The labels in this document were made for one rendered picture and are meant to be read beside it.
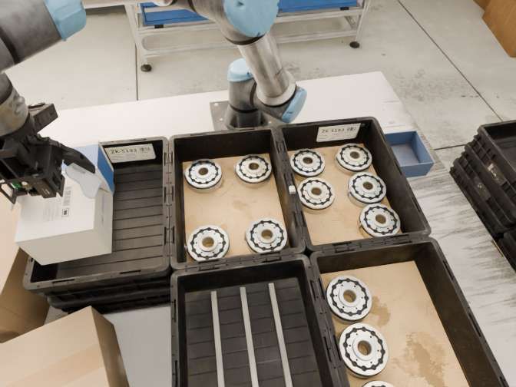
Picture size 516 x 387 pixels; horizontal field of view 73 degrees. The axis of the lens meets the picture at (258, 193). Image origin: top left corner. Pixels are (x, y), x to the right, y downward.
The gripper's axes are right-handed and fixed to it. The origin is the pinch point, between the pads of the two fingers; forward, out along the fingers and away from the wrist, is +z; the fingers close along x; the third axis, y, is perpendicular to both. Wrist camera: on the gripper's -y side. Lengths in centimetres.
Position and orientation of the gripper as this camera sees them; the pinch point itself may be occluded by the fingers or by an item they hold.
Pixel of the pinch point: (67, 194)
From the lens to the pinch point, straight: 72.3
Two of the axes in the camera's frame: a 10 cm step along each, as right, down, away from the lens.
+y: 2.1, 8.1, -5.5
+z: -0.2, 5.7, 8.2
